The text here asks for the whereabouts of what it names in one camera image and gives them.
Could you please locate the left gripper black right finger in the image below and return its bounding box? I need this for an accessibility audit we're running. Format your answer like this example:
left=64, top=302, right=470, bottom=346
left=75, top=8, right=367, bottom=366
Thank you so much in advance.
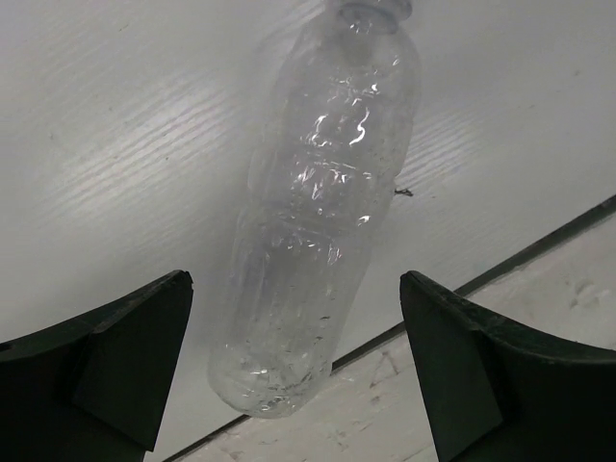
left=399, top=271, right=615, bottom=461

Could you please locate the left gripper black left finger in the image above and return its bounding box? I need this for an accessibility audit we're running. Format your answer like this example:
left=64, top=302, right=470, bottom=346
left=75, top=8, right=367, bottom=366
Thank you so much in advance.
left=1, top=270, right=193, bottom=462

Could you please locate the clear crushed bottle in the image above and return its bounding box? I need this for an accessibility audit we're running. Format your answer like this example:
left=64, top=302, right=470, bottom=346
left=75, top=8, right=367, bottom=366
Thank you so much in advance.
left=208, top=1, right=420, bottom=419

